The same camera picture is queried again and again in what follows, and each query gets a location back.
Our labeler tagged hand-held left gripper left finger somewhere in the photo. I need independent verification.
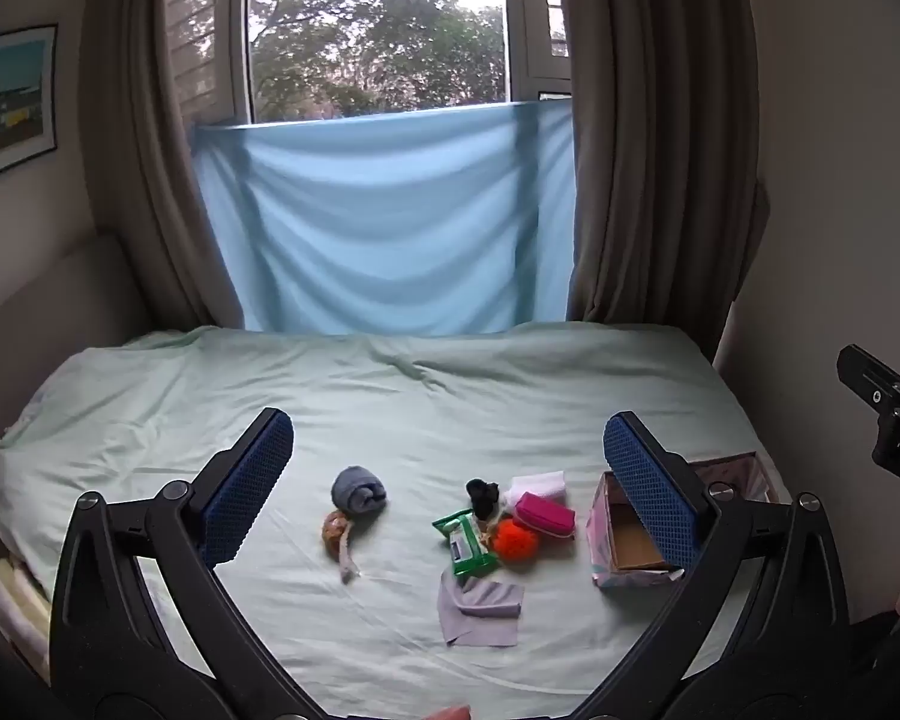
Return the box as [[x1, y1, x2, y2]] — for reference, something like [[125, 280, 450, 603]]
[[49, 407, 323, 720]]

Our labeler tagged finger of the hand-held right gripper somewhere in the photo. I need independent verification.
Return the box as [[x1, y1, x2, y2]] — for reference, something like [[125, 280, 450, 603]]
[[837, 345, 900, 410]]

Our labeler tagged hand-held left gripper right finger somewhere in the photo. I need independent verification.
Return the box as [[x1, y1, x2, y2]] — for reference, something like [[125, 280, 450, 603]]
[[570, 411, 850, 720]]

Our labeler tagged cardboard box with pink print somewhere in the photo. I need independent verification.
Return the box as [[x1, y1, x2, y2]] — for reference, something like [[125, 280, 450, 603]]
[[586, 452, 781, 590]]

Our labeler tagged brown plush toy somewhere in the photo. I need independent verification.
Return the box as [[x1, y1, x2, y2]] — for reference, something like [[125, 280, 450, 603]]
[[321, 510, 365, 584]]

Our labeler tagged pink pouch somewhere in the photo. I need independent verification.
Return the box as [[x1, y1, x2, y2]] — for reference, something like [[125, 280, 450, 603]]
[[513, 492, 577, 539]]

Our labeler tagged grey sock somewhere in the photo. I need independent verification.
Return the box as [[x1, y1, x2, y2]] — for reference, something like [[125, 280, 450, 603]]
[[331, 466, 389, 520]]

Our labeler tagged orange fluffy pompom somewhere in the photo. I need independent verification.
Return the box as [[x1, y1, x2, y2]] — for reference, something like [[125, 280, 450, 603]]
[[490, 516, 541, 563]]

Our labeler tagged green wet wipes pack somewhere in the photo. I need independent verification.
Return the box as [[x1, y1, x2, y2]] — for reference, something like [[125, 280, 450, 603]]
[[431, 508, 505, 580]]

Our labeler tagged white tissue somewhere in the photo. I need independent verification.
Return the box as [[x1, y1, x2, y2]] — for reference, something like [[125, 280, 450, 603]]
[[504, 470, 569, 507]]

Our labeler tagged black scrunchie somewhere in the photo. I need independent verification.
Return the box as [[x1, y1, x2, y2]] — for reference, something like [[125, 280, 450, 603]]
[[465, 478, 502, 522]]

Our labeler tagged grey cloth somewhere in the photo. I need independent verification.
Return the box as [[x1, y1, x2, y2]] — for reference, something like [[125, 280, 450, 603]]
[[436, 568, 526, 647]]

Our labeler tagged white folded bedding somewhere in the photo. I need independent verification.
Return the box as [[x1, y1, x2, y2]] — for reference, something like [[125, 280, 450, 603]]
[[0, 559, 53, 683]]

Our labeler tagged light blue hanging cloth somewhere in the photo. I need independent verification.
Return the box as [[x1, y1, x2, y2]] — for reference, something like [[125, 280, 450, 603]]
[[193, 99, 578, 336]]

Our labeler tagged brown curtain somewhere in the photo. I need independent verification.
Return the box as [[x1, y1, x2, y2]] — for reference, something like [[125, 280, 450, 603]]
[[559, 0, 770, 327], [79, 0, 245, 331]]

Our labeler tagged framed wall picture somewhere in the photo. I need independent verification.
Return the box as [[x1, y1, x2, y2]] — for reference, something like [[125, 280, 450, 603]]
[[0, 24, 59, 188]]

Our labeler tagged window with white frame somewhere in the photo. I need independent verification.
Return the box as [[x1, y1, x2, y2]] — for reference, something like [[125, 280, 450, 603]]
[[166, 0, 575, 128]]

